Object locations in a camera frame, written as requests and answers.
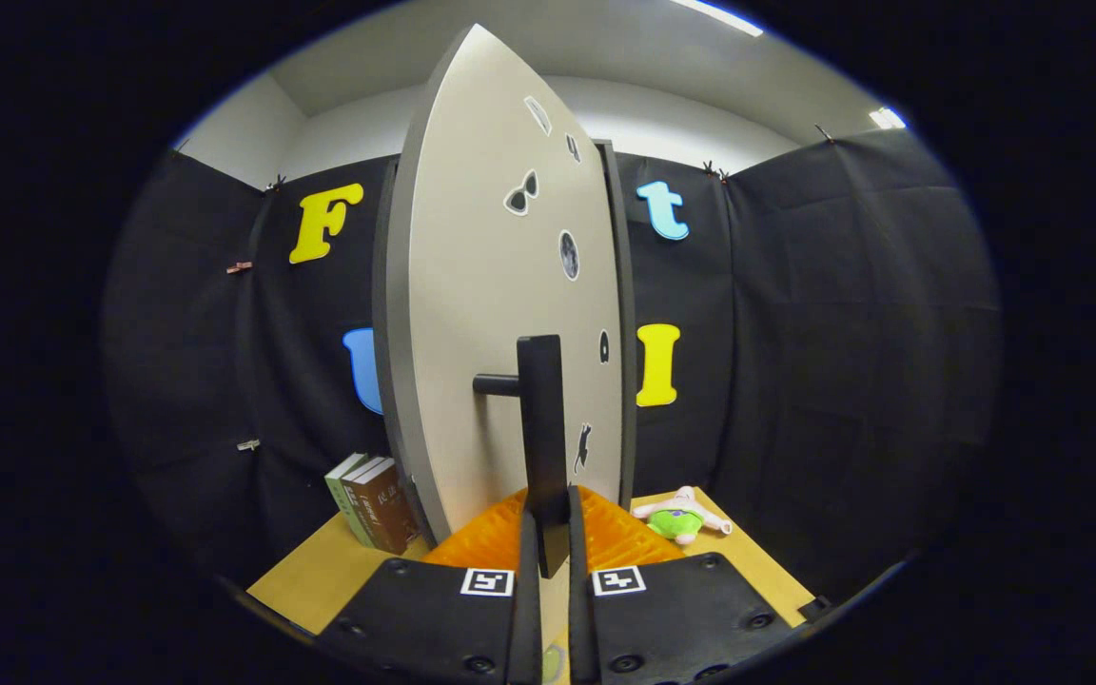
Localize beige cabinet door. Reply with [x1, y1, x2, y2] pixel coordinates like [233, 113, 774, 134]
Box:
[372, 24, 630, 548]

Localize green and white plush toy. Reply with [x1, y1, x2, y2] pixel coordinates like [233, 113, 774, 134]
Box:
[631, 485, 733, 546]

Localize black backdrop cloth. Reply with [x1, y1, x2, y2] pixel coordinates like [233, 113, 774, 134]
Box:
[106, 128, 1001, 600]

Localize black door handle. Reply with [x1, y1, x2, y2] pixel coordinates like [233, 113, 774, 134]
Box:
[472, 333, 573, 579]

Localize dark grey cabinet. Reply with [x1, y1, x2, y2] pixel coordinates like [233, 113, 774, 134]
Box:
[372, 141, 639, 548]

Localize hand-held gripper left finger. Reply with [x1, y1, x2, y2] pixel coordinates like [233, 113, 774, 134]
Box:
[315, 487, 544, 685]

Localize long ceiling light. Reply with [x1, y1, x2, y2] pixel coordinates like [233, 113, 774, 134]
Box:
[667, 0, 765, 39]

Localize thick brown book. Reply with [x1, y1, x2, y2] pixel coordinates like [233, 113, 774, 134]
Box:
[353, 460, 421, 556]

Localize green book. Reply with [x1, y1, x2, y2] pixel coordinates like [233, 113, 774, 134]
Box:
[324, 452, 368, 548]

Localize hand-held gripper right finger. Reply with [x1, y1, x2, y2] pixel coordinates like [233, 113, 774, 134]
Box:
[567, 485, 801, 685]

